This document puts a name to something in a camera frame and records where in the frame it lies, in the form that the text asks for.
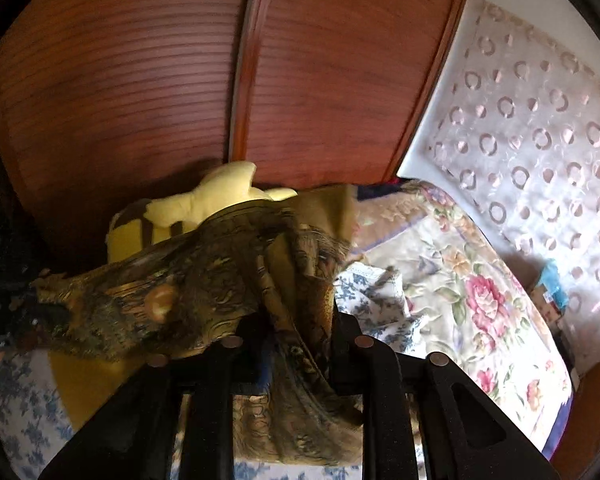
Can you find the brown patterned shirt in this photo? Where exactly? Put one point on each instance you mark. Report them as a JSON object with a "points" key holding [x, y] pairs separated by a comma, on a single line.
{"points": [[220, 270]]}

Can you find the yellow plush toy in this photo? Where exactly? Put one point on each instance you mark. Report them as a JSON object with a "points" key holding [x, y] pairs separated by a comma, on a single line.
{"points": [[220, 195]]}

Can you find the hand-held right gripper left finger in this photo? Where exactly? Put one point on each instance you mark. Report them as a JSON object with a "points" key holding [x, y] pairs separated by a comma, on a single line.
{"points": [[257, 360]]}

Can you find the wooden headboard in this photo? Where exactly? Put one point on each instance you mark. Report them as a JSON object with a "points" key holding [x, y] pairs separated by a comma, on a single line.
{"points": [[130, 85]]}

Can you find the floral quilted blanket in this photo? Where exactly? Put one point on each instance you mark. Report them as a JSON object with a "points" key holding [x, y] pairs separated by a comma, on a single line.
{"points": [[470, 300]]}

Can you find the dark blue mattress cover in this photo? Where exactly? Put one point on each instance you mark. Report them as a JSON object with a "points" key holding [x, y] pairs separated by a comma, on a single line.
{"points": [[380, 191]]}

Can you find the sheer circle-patterned curtain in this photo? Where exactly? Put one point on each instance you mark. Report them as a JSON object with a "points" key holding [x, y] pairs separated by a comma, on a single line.
{"points": [[540, 135]]}

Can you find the cardboard box with blue bags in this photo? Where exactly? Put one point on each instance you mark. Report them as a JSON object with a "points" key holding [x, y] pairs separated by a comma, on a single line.
{"points": [[550, 290]]}

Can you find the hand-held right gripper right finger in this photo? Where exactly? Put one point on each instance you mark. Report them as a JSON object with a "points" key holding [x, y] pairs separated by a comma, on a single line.
{"points": [[345, 360]]}

